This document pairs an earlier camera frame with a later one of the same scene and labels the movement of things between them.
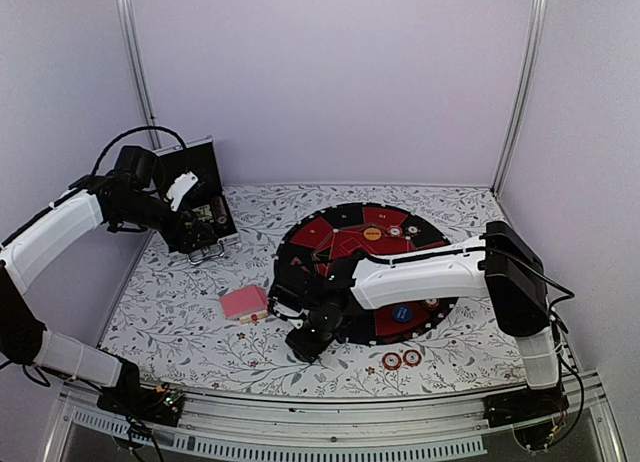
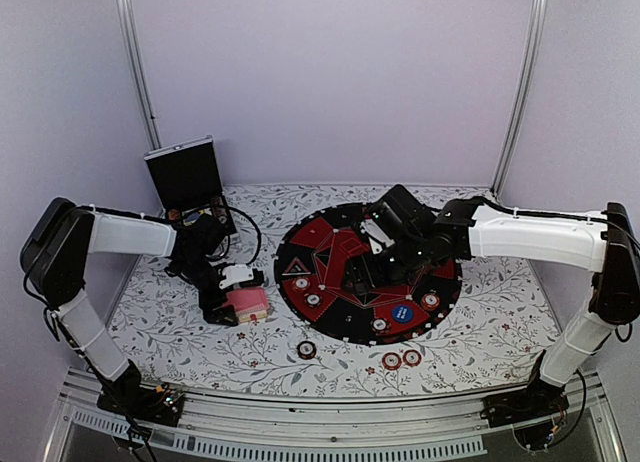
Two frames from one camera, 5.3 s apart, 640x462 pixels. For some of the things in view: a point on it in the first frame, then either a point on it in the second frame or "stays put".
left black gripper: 186,243 -> 215,316
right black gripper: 305,350 -> 353,266
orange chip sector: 431,303 stays put
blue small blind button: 402,313 stays put
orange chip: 412,358 stays put
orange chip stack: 391,361 stays put
